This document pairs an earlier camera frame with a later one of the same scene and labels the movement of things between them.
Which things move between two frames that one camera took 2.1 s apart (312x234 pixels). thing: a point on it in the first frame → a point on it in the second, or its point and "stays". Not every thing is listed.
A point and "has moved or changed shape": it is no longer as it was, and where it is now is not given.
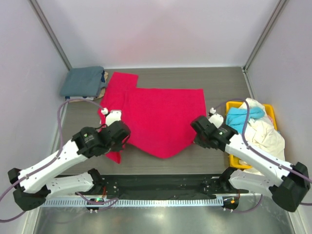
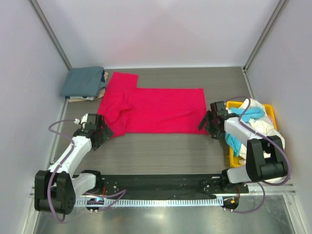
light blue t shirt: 236,117 stays
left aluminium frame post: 51,33 stays
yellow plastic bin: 234,163 stays
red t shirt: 159,119 has moved or changed shape
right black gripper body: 198,140 → 210,122
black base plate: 174,185 stays
